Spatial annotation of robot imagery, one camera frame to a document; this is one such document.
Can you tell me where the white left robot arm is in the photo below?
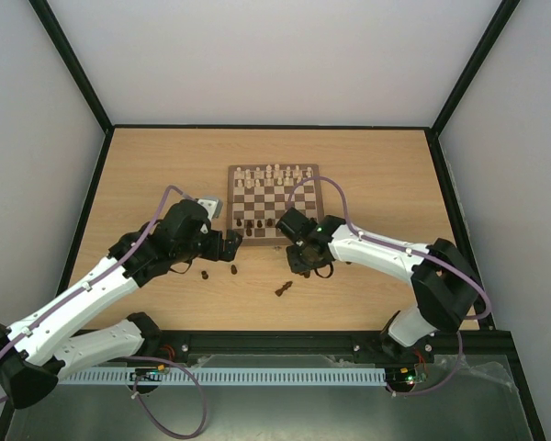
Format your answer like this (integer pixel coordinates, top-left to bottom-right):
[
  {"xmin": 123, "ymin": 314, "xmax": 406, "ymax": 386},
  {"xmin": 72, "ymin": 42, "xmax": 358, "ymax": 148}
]
[{"xmin": 0, "ymin": 197, "xmax": 242, "ymax": 409}]

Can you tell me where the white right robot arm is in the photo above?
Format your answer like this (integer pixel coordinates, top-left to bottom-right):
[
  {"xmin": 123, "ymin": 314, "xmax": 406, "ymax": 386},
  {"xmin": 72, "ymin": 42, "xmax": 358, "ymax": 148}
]
[{"xmin": 275, "ymin": 208, "xmax": 479, "ymax": 360}]

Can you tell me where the wooden chess board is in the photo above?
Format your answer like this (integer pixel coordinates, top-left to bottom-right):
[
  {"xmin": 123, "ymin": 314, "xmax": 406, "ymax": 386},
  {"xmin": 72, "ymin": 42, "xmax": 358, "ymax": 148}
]
[{"xmin": 226, "ymin": 163, "xmax": 323, "ymax": 247}]

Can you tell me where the dark fallen king piece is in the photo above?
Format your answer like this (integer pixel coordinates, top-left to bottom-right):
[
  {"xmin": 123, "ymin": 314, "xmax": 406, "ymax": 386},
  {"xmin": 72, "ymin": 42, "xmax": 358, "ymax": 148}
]
[{"xmin": 275, "ymin": 281, "xmax": 293, "ymax": 297}]

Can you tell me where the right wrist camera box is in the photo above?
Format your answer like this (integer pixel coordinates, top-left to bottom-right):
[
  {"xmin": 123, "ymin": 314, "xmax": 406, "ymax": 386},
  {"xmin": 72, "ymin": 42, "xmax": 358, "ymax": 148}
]
[{"xmin": 275, "ymin": 208, "xmax": 317, "ymax": 243}]

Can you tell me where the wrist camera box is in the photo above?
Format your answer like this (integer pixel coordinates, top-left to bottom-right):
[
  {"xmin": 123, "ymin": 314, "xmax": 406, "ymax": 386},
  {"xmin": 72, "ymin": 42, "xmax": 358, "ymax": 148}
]
[
  {"xmin": 197, "ymin": 197, "xmax": 223, "ymax": 220},
  {"xmin": 275, "ymin": 208, "xmax": 317, "ymax": 243}
]

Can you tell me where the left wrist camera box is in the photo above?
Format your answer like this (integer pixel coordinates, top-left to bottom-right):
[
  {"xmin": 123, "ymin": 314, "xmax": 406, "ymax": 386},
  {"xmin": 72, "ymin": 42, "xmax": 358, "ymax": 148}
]
[{"xmin": 197, "ymin": 197, "xmax": 223, "ymax": 220}]

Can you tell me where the grey slotted cable duct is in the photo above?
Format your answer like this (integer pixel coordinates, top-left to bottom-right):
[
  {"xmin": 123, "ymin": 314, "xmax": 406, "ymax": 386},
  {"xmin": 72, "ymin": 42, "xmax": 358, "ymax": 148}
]
[{"xmin": 62, "ymin": 367, "xmax": 387, "ymax": 387}]

